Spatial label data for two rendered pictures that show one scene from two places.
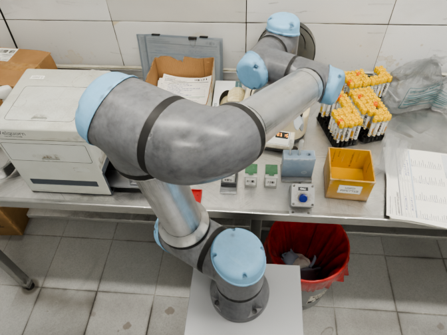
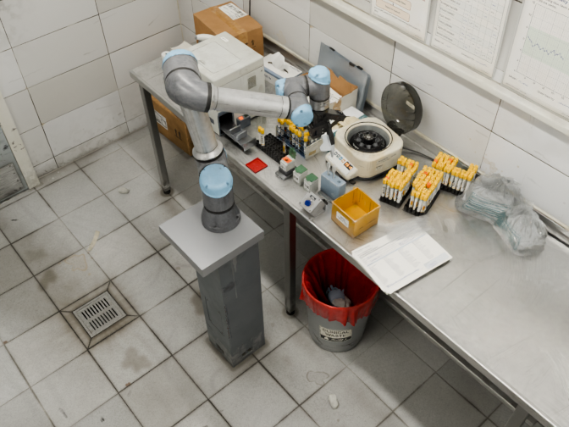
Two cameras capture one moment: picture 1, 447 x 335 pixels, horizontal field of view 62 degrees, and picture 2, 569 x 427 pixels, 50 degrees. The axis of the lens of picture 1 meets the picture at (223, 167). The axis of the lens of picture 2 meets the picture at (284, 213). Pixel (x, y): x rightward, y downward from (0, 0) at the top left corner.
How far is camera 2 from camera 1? 1.64 m
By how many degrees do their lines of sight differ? 28
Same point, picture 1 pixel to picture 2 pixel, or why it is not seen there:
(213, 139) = (184, 87)
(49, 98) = (217, 54)
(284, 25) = (312, 74)
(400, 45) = (501, 157)
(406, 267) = (443, 394)
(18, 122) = not seen: hidden behind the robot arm
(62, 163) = not seen: hidden behind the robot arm
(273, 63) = (287, 89)
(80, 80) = (241, 53)
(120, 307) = not seen: hidden behind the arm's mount
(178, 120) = (178, 74)
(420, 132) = (457, 233)
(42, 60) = (251, 30)
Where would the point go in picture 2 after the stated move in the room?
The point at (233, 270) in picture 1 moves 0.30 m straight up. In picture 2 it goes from (204, 180) to (194, 113)
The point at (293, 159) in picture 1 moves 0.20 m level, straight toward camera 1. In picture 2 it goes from (326, 178) to (283, 197)
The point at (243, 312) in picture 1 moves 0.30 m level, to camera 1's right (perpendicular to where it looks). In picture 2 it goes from (207, 219) to (265, 263)
